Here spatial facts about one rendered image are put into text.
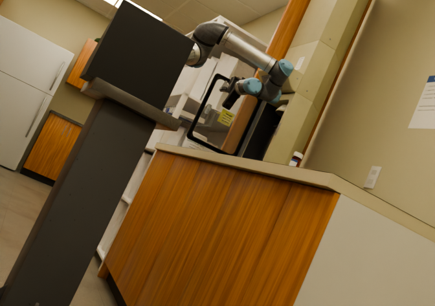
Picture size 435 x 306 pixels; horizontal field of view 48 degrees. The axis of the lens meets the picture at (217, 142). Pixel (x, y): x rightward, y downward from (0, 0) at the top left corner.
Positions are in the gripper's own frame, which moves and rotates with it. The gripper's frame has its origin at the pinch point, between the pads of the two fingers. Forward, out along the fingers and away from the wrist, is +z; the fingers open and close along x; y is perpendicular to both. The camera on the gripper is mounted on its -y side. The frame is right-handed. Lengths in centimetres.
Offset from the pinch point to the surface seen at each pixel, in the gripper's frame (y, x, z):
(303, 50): 39.0, -25.7, -11.0
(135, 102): -36, 52, -80
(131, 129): -44, 48, -74
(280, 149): -16.3, -31.1, -23.7
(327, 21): 54, -26, -23
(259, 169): -37, 3, -85
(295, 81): 17.8, -23.2, -23.7
